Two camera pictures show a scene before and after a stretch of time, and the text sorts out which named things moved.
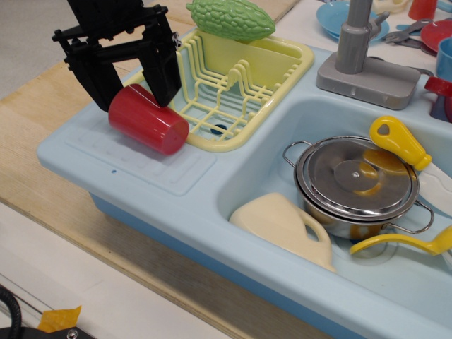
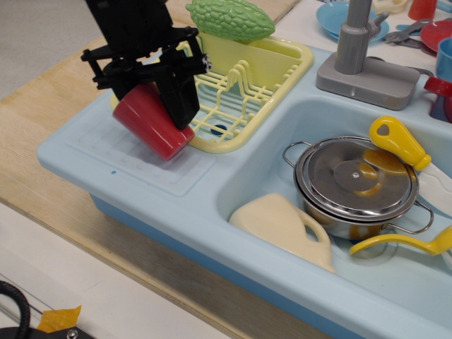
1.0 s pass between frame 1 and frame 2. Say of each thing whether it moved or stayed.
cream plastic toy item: stayed
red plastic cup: stayed
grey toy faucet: stayed
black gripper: moved
